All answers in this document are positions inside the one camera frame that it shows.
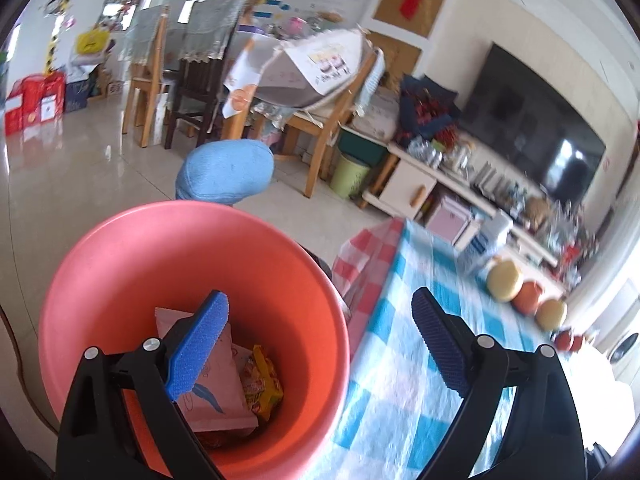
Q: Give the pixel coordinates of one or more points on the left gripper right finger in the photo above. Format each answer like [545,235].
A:
[542,439]

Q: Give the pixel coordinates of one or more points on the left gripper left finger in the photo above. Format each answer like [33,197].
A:
[97,438]

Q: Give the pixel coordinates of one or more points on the white blue torn bag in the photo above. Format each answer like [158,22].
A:
[216,402]

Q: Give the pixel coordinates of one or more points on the yellow red snack packet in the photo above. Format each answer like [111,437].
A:
[261,385]

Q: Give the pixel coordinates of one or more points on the pink plastic trash bucket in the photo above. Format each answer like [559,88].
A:
[172,255]

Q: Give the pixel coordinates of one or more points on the green trash bin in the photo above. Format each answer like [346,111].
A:
[348,176]

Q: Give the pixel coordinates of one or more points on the left orange tangerine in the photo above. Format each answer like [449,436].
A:
[563,341]

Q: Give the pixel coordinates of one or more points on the orange tangerine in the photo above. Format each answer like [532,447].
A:
[563,341]
[578,340]

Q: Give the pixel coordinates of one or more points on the right orange tangerine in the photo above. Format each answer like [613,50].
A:
[578,340]

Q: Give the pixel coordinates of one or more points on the white washing machine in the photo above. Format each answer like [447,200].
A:
[620,345]

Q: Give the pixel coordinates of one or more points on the small yellow pear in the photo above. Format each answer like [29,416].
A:
[551,314]

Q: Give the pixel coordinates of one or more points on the red apple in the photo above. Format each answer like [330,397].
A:
[527,300]

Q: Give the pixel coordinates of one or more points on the blue white checkered tablecloth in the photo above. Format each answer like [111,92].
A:
[397,407]

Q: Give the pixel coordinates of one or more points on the large yellow pear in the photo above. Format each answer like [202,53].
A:
[504,280]

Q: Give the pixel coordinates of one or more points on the white blue plastic bottle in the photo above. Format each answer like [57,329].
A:
[485,243]

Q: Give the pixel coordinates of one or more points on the pink storage box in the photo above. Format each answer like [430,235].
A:
[448,219]

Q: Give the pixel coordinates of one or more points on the white TV cabinet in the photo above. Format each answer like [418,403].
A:
[406,187]

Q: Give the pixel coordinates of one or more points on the black flat screen television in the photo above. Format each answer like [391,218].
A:
[518,115]

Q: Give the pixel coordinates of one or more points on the red gift boxes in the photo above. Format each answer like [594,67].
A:
[34,100]

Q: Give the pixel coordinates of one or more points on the navy red flower bouquet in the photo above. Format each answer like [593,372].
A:
[425,109]

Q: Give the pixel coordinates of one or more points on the light wooden chair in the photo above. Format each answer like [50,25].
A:
[145,53]

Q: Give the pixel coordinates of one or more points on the yellow hanging bag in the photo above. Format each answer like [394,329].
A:
[92,42]

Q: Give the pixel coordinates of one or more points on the wooden chair with bib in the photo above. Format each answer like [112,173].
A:
[322,120]

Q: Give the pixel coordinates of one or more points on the dark wooden chair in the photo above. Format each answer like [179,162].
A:
[202,60]

